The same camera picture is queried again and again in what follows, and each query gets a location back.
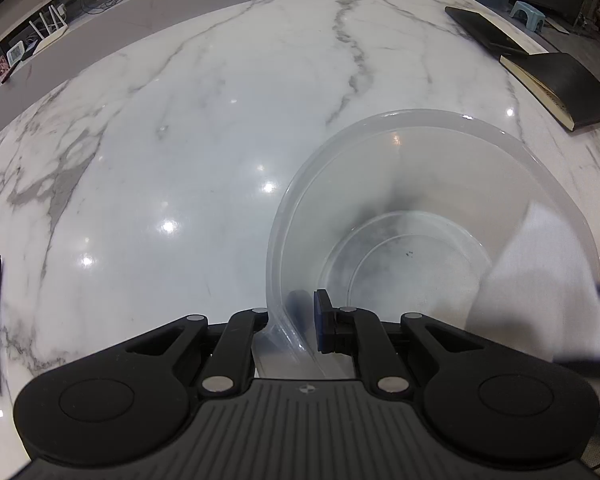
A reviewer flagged white cloth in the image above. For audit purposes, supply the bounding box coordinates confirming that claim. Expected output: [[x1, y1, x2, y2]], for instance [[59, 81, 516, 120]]
[[465, 203, 600, 399]]

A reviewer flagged clear plastic bowl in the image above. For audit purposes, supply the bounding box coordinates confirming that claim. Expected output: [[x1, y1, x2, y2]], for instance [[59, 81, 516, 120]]
[[254, 110, 600, 379]]

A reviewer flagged black notebook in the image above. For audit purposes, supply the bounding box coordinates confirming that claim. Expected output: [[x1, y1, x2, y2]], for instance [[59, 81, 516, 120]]
[[500, 52, 600, 132]]

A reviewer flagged blue plastic stool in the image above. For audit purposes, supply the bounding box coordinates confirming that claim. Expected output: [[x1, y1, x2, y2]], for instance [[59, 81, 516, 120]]
[[509, 0, 546, 32]]

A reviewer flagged black phone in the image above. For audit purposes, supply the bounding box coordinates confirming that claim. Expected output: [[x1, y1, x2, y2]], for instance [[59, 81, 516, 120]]
[[444, 6, 539, 58]]

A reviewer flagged black remote control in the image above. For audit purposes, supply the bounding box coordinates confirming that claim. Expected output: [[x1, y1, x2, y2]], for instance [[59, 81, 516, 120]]
[[1, 60, 22, 84]]

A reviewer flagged white wifi router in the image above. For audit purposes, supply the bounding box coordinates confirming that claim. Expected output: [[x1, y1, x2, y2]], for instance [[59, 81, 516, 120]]
[[28, 3, 69, 55]]

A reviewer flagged white digital clock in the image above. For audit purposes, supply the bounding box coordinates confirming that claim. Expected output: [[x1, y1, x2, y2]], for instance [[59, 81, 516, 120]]
[[6, 41, 26, 66]]

